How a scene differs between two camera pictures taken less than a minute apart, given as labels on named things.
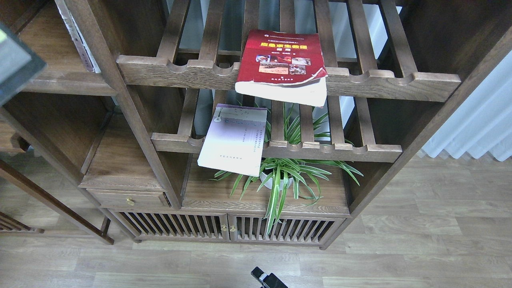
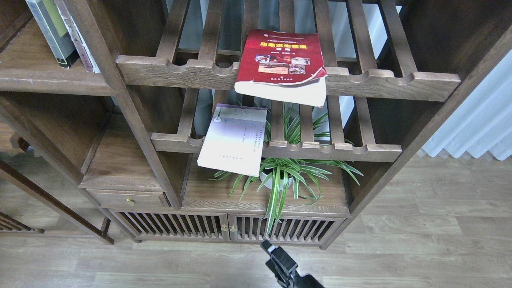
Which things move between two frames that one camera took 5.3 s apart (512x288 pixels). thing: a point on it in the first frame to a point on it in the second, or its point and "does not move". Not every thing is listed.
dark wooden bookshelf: (253, 123) does not move
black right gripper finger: (266, 281) to (283, 266)
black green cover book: (19, 63) to (55, 31)
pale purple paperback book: (235, 139) does not move
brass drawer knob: (131, 201) does not move
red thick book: (289, 68) does not move
